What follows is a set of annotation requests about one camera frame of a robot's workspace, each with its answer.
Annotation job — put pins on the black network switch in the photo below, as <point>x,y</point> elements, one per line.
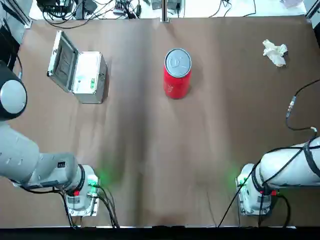
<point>55,3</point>

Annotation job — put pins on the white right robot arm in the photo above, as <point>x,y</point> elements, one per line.
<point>282,167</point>

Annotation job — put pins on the silver aluminium case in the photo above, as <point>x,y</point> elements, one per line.
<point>86,75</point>

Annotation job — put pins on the red push-button trash can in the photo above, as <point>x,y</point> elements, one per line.
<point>176,80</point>

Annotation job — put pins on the aluminium corner frame rail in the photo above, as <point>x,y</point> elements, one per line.
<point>23,17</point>
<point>312,12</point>

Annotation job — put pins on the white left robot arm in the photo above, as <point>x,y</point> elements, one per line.
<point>22,157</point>

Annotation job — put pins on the aluminium frame post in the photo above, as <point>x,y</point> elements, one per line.
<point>164,11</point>

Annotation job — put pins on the grey usb hub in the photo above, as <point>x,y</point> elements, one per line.
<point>125,7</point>

